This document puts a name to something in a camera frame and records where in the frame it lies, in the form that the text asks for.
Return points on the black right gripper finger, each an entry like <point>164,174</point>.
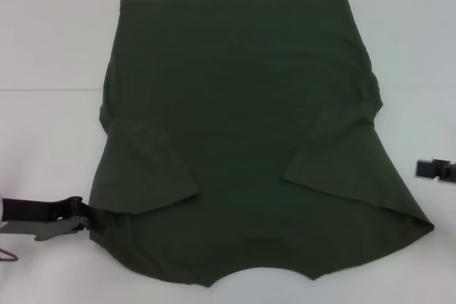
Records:
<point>425,166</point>
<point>445,177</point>

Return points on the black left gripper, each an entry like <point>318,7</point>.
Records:
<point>32,209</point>

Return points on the dark green shirt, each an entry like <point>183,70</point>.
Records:
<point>242,122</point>

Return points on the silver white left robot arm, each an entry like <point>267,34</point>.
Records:
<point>1,211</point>

